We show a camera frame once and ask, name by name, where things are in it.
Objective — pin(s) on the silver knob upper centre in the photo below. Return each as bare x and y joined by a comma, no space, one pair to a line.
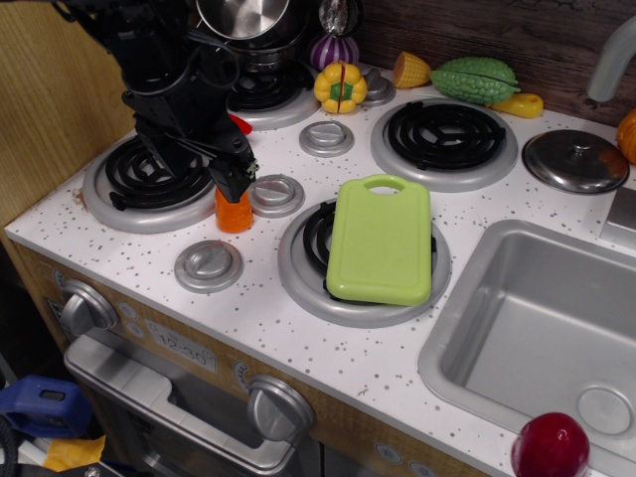
328,138

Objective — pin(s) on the back left stove burner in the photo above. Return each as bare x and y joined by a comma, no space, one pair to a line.
273,100

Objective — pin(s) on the silver toy sink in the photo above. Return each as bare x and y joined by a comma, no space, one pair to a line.
540,322

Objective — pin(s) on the stove burner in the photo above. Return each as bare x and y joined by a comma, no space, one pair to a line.
129,190
302,265
273,100
445,145

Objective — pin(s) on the stainless steel pot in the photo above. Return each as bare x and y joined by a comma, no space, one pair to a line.
266,35

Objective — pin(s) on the steel pot lid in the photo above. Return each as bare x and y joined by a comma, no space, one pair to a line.
576,162

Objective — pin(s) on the grey toy faucet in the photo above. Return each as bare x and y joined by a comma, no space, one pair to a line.
615,56

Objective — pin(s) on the orange toy carrot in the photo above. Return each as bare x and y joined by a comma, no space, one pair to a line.
233,217

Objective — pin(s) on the silver knob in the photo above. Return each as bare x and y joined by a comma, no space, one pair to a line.
208,266
275,196
380,89
328,138

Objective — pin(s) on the red toy chili pepper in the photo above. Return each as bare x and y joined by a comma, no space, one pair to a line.
244,127

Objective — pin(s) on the yellow toy corn piece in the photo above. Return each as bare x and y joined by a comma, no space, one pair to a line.
410,71

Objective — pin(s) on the yellow cloth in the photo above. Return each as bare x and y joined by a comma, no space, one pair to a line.
69,453

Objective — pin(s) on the silver knob back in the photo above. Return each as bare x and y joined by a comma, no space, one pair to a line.
380,89

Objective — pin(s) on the front left stove burner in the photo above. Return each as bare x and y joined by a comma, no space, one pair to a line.
129,190

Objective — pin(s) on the oven clock display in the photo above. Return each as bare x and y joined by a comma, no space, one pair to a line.
179,344

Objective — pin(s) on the left oven dial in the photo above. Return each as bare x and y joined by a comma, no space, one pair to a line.
85,309

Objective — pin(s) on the red toy apple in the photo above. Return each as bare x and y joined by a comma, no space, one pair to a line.
552,444

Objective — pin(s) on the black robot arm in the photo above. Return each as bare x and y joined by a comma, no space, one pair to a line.
154,45

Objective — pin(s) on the silver oven door handle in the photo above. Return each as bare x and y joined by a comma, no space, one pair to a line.
173,423

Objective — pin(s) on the yellow toy bell pepper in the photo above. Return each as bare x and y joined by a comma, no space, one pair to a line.
340,87

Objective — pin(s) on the blue plastic device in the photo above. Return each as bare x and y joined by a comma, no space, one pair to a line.
46,407

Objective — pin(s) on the steel spoon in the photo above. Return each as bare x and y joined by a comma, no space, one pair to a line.
341,18

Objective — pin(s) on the green plastic cutting board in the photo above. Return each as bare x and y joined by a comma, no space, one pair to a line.
380,249

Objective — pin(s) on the front right stove burner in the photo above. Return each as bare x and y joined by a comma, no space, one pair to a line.
302,265

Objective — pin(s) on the right oven dial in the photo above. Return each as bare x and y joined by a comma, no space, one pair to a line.
276,410

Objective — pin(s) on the back right stove burner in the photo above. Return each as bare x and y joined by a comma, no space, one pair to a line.
445,145

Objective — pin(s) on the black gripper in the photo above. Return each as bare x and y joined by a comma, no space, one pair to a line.
194,112

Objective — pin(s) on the green toy bitter gourd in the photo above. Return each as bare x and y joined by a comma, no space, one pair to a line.
477,80

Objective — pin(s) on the silver knob front left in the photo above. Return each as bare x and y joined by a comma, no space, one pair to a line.
208,266

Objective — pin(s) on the purple striped toy onion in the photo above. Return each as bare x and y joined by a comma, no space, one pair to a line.
325,49

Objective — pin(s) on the oven dial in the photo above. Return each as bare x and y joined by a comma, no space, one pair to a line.
85,309
276,410

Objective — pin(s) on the orange toy fruit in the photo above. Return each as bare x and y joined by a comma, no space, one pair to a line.
626,136

